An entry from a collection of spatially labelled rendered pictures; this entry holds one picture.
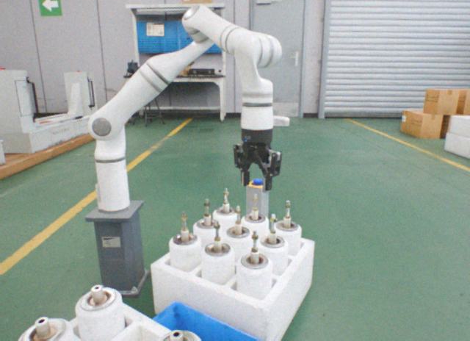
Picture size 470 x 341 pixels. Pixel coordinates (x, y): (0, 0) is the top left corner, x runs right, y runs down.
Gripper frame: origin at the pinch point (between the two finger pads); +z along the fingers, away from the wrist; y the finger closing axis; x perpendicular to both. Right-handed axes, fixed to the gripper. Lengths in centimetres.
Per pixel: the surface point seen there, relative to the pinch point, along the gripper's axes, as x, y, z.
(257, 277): -3.0, 3.6, 23.7
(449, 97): 393, -35, -4
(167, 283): -13.8, -22.1, 33.2
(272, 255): 7.8, 0.1, 23.6
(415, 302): 48, 30, 47
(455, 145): 311, -7, 38
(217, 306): -9.2, -4.8, 34.0
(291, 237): 20.2, -2.0, 23.7
